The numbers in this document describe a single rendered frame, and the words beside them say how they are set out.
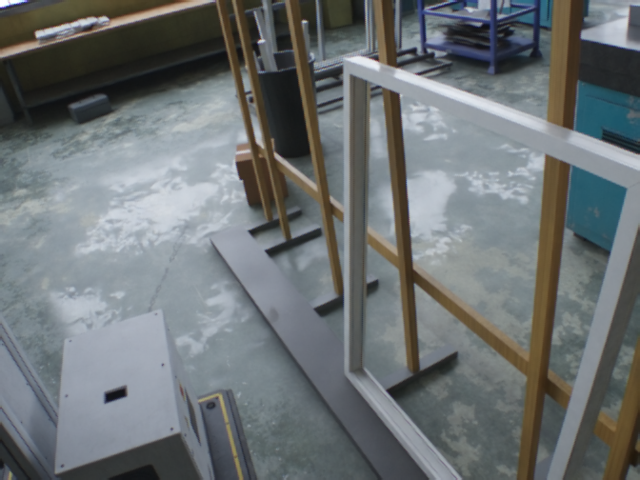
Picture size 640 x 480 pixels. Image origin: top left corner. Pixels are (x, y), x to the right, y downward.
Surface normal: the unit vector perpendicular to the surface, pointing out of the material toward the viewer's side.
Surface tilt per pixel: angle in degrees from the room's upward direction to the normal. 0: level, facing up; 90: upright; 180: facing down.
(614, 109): 90
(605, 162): 82
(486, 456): 0
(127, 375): 0
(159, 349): 0
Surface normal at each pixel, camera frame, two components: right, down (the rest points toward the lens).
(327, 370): -0.15, -0.84
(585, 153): -0.89, 0.24
